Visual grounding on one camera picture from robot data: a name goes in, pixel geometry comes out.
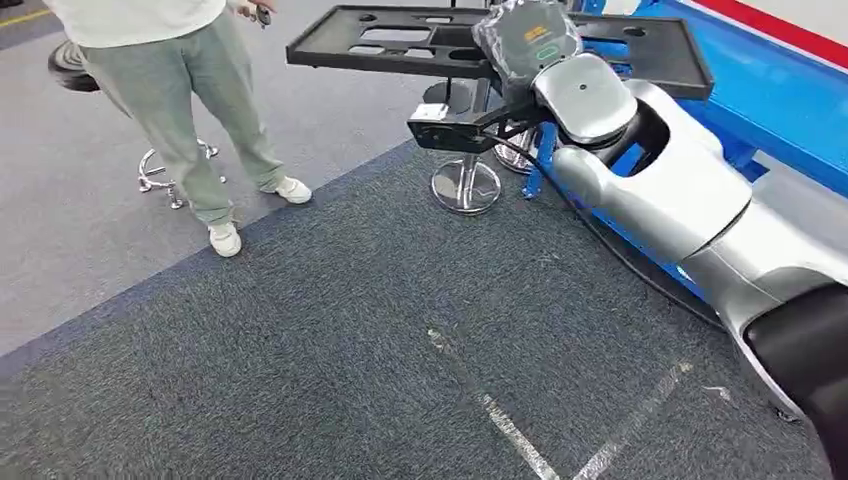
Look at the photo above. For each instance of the person's hand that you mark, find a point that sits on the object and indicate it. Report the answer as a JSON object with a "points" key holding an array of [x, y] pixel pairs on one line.
{"points": [[245, 8]]}

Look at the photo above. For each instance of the black plastic tray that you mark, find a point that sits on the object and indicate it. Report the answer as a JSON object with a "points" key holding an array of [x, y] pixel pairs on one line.
{"points": [[331, 56]]}

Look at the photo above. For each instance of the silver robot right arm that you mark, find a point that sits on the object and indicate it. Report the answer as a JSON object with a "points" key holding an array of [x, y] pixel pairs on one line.
{"points": [[662, 185]]}

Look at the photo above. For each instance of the person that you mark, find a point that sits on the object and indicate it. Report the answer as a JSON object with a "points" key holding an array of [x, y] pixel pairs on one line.
{"points": [[166, 79]]}

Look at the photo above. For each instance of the black seat chrome stool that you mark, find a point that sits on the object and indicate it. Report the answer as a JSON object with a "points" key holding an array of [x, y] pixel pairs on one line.
{"points": [[69, 66]]}

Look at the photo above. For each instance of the blue metal rack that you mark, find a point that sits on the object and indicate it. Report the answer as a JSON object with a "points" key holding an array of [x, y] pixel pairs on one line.
{"points": [[762, 93]]}

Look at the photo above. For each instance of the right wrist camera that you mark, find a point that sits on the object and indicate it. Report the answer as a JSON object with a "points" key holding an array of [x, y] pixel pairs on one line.
{"points": [[440, 136]]}

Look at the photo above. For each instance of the chrome pedestal stool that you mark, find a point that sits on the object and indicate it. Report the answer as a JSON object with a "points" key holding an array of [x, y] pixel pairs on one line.
{"points": [[466, 189], [513, 159]]}

